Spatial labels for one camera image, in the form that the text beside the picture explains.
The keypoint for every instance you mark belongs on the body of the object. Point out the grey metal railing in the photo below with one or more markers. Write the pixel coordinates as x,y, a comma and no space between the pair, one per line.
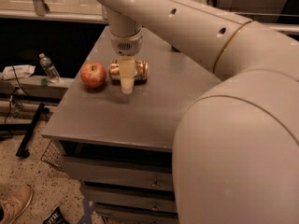
89,11

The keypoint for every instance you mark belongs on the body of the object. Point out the black metal bar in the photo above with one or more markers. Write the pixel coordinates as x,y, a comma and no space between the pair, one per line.
22,151

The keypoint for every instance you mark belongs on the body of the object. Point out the black snack bag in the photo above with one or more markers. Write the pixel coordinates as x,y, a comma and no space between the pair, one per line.
56,217

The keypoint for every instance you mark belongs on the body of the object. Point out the wire mesh basket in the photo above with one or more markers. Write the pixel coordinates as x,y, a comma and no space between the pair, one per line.
51,157

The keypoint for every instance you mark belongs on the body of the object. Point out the low grey shelf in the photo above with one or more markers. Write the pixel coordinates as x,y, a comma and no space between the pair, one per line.
36,86

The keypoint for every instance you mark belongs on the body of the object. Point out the white crumpled cloth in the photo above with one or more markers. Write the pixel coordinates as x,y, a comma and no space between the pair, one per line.
18,71

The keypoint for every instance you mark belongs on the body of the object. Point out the grey drawer cabinet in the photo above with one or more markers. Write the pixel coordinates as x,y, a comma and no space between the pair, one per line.
139,128

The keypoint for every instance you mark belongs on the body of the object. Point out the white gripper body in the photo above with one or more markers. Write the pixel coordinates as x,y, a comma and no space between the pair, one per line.
125,46

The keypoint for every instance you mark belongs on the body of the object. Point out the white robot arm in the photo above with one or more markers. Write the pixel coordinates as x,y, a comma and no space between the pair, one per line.
236,150

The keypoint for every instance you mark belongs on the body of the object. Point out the middle grey drawer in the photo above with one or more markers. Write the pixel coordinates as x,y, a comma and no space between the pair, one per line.
153,200

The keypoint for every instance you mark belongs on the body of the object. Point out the clear plastic water bottle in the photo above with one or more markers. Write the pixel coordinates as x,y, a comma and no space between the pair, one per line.
49,68

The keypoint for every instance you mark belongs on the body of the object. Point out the bottom grey drawer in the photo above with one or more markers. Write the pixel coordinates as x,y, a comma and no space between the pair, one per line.
135,214

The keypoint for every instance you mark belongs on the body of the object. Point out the top grey drawer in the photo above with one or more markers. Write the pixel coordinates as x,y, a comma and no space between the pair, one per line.
118,173

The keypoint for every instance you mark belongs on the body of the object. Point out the orange soda can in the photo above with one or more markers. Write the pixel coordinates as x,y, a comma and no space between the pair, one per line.
141,70

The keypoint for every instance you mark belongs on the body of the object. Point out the grey drawer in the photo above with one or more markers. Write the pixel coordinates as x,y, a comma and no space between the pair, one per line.
153,200
118,173
135,214

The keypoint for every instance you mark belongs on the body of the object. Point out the tan shoe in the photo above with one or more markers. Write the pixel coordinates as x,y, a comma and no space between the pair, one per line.
15,205

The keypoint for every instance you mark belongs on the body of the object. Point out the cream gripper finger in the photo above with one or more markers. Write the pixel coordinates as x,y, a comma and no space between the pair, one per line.
127,73

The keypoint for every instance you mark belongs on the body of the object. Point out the red apple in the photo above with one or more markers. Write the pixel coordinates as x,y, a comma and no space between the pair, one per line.
93,74

